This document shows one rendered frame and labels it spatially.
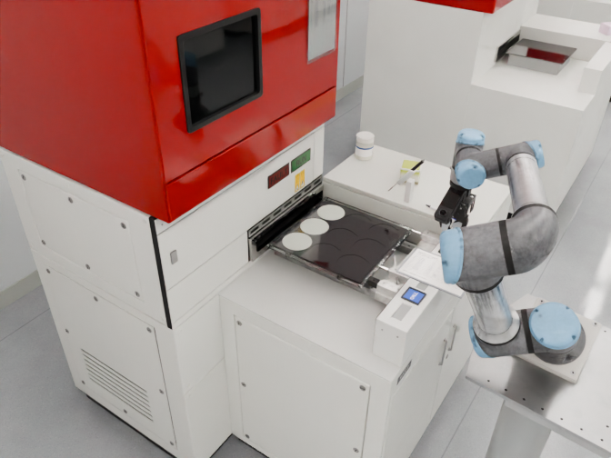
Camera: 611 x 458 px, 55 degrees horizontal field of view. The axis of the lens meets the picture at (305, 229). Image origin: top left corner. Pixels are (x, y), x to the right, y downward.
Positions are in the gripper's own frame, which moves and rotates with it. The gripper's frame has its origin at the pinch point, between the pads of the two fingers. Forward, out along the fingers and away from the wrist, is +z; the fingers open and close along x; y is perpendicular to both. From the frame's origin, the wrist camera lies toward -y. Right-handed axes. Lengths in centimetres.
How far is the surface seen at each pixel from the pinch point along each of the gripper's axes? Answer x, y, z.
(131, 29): 56, -62, -69
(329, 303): 26.1, -25.7, 20.5
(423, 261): 4.6, -6.7, 6.1
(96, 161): 78, -62, -30
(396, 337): -2.0, -36.9, 9.9
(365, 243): 27.5, -1.5, 12.6
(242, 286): 54, -35, 21
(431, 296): -4.1, -20.0, 6.5
